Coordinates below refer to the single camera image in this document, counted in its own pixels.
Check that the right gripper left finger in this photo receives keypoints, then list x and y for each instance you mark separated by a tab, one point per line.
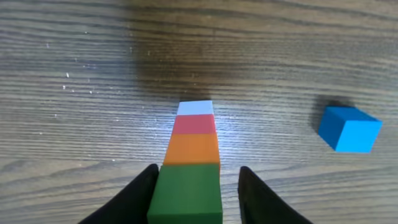
130	202

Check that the orange cube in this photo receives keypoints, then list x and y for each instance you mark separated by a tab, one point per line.
192	149

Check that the red cube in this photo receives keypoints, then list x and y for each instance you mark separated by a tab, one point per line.
194	124

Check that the green cube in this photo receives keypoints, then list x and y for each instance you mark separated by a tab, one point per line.
186	193

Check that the white cube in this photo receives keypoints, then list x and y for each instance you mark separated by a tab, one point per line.
195	107

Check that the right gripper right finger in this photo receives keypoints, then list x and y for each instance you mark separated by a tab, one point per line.
264	205

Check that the blue cube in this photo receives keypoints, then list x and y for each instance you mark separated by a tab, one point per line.
351	130

